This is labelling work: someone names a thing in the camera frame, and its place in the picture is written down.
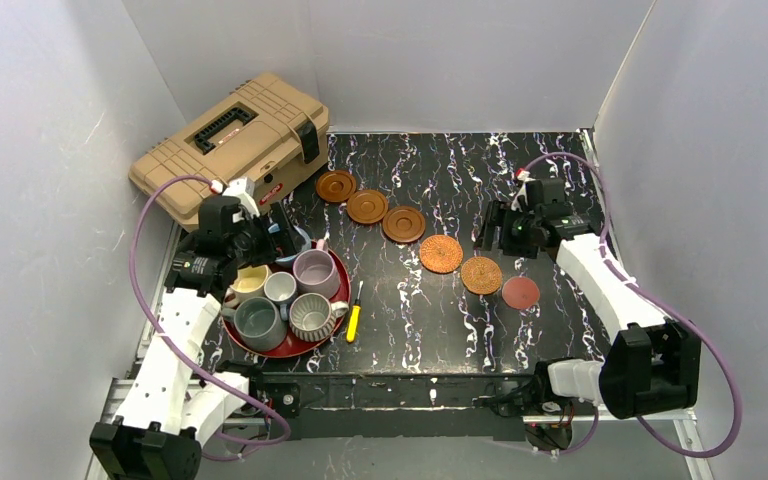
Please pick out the cream yellow mug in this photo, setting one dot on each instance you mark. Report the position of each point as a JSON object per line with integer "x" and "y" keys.
{"x": 249, "y": 283}

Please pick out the brown wooden coaster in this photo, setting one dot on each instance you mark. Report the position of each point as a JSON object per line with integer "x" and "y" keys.
{"x": 336, "y": 186}
{"x": 367, "y": 206}
{"x": 404, "y": 224}

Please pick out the woven rattan coaster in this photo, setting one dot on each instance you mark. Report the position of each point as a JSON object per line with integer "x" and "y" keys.
{"x": 441, "y": 254}
{"x": 481, "y": 275}

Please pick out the tan plastic toolbox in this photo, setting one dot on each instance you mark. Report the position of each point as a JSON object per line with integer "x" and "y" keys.
{"x": 266, "y": 131}

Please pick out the small white grey mug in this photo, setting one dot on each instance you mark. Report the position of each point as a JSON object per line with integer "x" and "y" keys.
{"x": 281, "y": 289}

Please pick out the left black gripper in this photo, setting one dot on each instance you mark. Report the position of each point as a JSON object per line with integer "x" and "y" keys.
{"x": 285, "y": 234}

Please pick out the wrist white camera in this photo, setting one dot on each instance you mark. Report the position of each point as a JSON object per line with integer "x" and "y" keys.
{"x": 243, "y": 189}
{"x": 519, "y": 201}

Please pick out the ribbed beige mug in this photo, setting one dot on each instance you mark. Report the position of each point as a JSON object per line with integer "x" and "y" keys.
{"x": 313, "y": 317}

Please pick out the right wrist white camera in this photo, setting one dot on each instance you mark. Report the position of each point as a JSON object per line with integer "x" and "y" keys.
{"x": 519, "y": 201}

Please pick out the lilac mug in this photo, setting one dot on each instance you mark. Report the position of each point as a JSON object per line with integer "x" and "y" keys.
{"x": 316, "y": 271}

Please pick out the yellow handled screwdriver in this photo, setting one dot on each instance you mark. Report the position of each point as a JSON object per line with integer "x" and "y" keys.
{"x": 354, "y": 315}

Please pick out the red apple coaster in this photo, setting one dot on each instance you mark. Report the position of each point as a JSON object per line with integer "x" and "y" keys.
{"x": 520, "y": 293}

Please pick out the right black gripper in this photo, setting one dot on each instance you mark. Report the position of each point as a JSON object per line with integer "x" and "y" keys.
{"x": 495, "y": 227}

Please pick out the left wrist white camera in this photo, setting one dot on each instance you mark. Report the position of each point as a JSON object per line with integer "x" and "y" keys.
{"x": 243, "y": 189}

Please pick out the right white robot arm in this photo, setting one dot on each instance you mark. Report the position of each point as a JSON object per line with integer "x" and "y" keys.
{"x": 652, "y": 365}

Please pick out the dark grey mug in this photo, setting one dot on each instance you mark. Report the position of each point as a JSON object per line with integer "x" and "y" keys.
{"x": 258, "y": 323}

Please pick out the light blue mug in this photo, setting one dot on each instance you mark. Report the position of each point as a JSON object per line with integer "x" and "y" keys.
{"x": 302, "y": 242}

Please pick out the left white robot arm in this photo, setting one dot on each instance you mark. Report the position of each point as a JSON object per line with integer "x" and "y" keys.
{"x": 174, "y": 405}

